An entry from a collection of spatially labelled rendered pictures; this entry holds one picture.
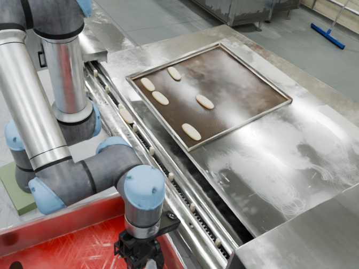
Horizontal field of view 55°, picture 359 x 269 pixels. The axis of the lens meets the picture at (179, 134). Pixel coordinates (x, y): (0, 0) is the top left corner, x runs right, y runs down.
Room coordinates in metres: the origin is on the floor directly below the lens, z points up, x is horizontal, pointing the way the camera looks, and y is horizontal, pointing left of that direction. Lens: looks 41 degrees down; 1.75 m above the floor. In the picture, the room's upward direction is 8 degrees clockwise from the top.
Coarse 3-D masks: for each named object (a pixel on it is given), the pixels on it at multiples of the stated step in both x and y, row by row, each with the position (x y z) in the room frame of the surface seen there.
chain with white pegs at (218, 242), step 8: (88, 64) 1.45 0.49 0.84; (96, 72) 1.35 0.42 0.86; (104, 88) 1.27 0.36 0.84; (120, 104) 1.13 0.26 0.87; (136, 128) 1.01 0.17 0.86; (144, 144) 0.95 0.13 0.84; (152, 152) 0.90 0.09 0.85; (168, 176) 0.79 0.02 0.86; (184, 200) 0.72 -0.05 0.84; (192, 208) 0.67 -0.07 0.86; (208, 232) 0.61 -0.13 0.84; (216, 240) 0.57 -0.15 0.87; (224, 256) 0.54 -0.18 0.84
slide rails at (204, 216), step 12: (108, 84) 1.29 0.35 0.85; (108, 96) 1.20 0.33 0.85; (132, 132) 0.99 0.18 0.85; (144, 132) 1.00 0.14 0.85; (156, 168) 0.83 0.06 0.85; (168, 168) 0.84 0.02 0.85; (168, 180) 0.78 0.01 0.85; (180, 180) 0.79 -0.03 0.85; (192, 216) 0.65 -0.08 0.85; (204, 216) 0.66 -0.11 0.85; (216, 228) 0.62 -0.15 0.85; (216, 252) 0.54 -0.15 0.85; (228, 252) 0.54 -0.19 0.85
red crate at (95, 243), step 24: (120, 216) 0.63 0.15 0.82; (48, 240) 0.51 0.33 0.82; (72, 240) 0.53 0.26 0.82; (96, 240) 0.54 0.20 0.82; (0, 264) 0.43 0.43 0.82; (24, 264) 0.44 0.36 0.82; (48, 264) 0.44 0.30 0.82; (72, 264) 0.45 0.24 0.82; (96, 264) 0.46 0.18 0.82; (120, 264) 0.47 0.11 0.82
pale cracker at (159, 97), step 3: (153, 93) 1.19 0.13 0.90; (156, 93) 1.19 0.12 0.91; (159, 93) 1.19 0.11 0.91; (153, 96) 1.18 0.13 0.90; (156, 96) 1.18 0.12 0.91; (159, 96) 1.18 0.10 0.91; (162, 96) 1.18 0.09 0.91; (156, 99) 1.16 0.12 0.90; (159, 99) 1.16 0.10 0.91; (162, 99) 1.16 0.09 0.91; (165, 99) 1.16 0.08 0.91; (162, 102) 1.14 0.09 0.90; (165, 102) 1.14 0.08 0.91; (168, 102) 1.15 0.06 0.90
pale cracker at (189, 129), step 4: (184, 124) 1.02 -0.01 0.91; (188, 124) 1.02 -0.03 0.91; (184, 128) 1.00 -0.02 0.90; (188, 128) 1.00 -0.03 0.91; (192, 128) 1.00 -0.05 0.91; (188, 132) 0.98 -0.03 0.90; (192, 132) 0.98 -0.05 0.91; (196, 132) 0.98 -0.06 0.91; (192, 136) 0.96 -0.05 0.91; (196, 136) 0.96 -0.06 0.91; (200, 136) 0.97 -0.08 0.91
